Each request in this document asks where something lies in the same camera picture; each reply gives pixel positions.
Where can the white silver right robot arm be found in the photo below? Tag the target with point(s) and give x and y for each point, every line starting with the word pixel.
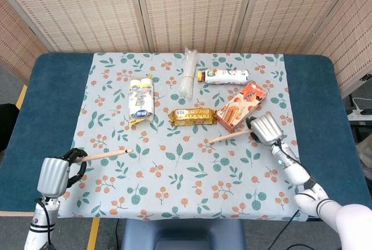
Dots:
pixel 293 171

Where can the gold biscuit packet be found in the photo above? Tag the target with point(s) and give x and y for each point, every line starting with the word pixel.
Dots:
pixel 193 117

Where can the blue table cover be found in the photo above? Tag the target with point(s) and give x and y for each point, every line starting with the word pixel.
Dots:
pixel 43 101

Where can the white yellow tissue pack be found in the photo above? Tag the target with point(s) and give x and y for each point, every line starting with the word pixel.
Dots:
pixel 141 99

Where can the black screen clip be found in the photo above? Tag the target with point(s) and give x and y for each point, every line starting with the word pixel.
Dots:
pixel 364 78

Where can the clear bag of straws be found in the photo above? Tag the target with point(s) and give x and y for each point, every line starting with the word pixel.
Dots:
pixel 188 72

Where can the floral leaf berry tablecloth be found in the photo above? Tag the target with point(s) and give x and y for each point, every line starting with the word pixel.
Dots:
pixel 186 180

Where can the person in black clothing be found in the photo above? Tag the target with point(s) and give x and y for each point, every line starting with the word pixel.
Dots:
pixel 7 125

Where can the wooden stick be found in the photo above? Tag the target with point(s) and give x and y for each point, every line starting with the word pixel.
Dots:
pixel 229 136
pixel 107 154

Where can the woven bamboo screen panel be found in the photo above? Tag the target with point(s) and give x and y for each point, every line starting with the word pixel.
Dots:
pixel 81 11
pixel 351 43
pixel 290 11
pixel 17 43
pixel 194 11

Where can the orange snack box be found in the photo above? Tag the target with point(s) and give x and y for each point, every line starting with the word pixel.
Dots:
pixel 241 104

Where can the white power strip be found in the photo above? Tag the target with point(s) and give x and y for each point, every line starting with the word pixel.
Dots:
pixel 359 115

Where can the tan fabric bundle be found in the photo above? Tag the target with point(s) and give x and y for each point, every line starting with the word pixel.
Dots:
pixel 366 157

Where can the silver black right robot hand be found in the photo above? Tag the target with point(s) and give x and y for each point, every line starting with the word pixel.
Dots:
pixel 267 129

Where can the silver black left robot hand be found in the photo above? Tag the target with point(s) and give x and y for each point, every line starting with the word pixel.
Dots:
pixel 52 175

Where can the white labelled drink bottle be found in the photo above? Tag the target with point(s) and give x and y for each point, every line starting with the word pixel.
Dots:
pixel 223 76

